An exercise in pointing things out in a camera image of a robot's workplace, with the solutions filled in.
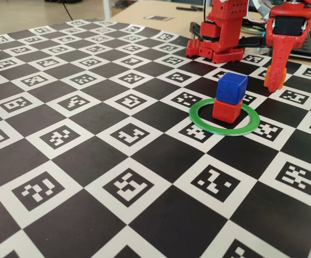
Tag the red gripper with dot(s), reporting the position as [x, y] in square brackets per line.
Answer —
[278, 43]

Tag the orange cube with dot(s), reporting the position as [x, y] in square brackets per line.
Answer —
[282, 82]

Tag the blue cube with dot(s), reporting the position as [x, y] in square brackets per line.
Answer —
[230, 87]

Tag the red cube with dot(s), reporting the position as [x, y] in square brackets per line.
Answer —
[225, 113]

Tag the black table clamp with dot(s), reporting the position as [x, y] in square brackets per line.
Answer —
[196, 29]
[253, 43]

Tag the black pen-like object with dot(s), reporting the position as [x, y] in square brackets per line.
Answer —
[189, 8]

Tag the black white marker checkerboard mat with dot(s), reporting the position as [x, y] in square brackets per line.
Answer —
[150, 153]

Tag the white table leg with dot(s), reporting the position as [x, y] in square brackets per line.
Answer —
[107, 9]

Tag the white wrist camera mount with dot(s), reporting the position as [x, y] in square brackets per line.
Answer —
[263, 6]

